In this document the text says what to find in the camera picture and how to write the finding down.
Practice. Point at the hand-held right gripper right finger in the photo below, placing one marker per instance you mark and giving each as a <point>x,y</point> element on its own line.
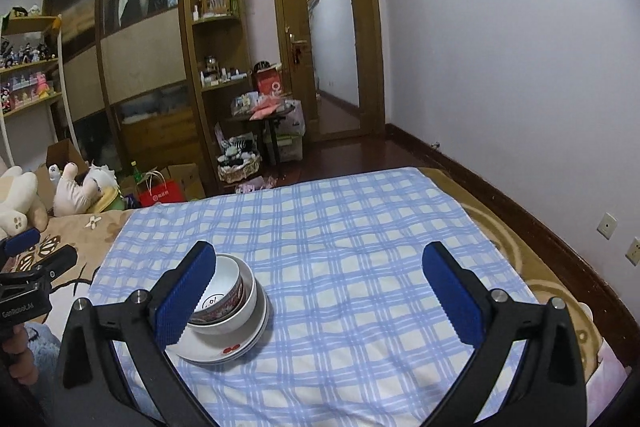
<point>452,292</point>

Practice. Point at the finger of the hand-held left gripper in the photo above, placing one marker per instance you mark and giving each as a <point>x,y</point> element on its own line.
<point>57,262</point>
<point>20,241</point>

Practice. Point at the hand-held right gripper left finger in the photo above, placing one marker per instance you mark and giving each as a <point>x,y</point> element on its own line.
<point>185,292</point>

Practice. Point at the red patterned bowl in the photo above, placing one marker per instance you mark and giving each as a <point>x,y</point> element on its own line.
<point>230,272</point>

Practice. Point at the large white bowl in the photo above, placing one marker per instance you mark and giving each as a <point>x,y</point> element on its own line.
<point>247,307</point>

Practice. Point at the large white cherry plate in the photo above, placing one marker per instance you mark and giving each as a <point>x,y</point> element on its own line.
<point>210,361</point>

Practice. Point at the person's left hand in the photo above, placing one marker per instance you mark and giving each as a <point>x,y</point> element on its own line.
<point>20,357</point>

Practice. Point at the cream plush bear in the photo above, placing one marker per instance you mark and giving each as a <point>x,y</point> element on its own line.
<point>20,202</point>

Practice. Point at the person's light blue clothing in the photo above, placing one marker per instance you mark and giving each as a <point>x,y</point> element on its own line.
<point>45,357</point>

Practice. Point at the white plush toy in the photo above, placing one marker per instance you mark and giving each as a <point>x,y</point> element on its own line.
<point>75,197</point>

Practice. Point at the red paper bag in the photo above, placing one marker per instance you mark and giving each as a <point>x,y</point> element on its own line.
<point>160,197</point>

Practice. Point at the open cardboard box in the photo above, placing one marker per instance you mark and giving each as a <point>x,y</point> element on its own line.
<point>62,152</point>

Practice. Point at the blue plaid cloth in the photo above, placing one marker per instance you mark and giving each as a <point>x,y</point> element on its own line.
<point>350,257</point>

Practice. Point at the green bottle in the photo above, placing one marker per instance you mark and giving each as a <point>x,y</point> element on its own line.
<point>135,174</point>

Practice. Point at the wicker basket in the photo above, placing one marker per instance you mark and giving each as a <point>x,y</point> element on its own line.
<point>240,174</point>

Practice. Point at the small white bowl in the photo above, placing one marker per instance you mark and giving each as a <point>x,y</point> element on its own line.
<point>586,311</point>

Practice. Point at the small black table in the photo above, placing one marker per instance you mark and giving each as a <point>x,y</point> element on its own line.
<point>270,142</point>

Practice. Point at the wooden figurine shelf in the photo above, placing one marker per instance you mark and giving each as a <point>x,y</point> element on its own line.
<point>30,64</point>

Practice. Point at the pink plastic bag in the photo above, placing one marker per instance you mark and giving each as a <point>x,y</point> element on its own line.
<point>267,109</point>

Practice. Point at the white floral storage bag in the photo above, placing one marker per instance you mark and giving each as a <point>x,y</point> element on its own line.
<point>292,122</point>

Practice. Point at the wooden wardrobe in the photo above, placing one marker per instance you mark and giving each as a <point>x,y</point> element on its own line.
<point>140,57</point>

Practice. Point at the red box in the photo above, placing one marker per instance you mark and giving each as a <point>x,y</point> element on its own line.
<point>270,84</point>

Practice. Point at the wooden door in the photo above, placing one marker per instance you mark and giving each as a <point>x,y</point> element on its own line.
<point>365,32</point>

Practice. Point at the white wall socket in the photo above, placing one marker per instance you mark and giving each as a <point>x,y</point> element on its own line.
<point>606,225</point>
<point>633,251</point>

